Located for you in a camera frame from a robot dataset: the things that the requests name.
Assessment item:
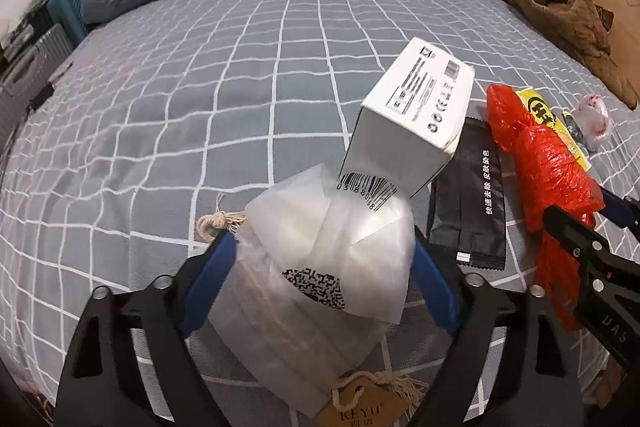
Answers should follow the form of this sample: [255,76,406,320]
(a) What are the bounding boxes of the white knotted plastic bag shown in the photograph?
[562,94,615,152]

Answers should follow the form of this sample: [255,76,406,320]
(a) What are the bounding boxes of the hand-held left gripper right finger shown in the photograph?
[414,231,586,427]

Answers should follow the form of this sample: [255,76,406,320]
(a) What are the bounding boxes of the black sachet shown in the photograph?
[427,117,507,269]

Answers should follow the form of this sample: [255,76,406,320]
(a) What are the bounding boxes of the grey checked bed sheet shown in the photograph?
[0,0,640,427]

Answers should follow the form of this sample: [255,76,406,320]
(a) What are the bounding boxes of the white cardboard box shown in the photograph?
[339,37,476,212]

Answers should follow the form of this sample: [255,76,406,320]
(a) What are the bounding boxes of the grey suitcase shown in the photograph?
[0,24,76,142]

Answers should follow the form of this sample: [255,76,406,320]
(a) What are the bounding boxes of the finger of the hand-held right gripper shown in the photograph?
[599,187,640,232]
[543,205,613,278]

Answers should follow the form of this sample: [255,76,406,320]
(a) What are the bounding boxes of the teal plastic stool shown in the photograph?
[47,0,88,48]

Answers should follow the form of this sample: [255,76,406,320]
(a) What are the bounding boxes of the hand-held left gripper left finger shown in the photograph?
[55,233,237,427]

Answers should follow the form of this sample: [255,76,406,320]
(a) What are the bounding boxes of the red plastic bag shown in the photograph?
[486,84,606,333]

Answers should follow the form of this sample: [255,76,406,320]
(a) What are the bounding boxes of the yellow white snack packet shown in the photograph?
[515,88,592,172]

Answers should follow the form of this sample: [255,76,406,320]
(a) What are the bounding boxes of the brown fleece jacket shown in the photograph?
[506,0,640,110]

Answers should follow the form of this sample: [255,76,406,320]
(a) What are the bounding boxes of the clear plastic bag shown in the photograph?
[197,164,431,427]

